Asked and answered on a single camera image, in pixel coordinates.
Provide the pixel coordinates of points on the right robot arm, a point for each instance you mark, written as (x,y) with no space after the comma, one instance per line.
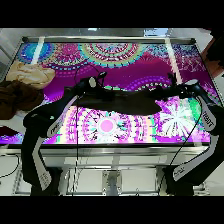
(206,133)

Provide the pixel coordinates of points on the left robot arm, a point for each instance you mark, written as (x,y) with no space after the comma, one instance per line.
(36,133)

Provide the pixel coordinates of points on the beige garment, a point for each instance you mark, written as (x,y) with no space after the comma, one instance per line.
(31,74)

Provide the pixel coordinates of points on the brown garment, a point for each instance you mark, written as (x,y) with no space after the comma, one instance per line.
(18,98)

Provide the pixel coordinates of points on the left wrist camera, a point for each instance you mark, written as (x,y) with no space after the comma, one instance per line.
(99,77)

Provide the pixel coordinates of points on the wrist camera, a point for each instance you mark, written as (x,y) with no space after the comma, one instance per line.
(172,80)
(99,77)

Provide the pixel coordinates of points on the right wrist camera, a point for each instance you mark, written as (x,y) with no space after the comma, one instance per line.
(172,80)

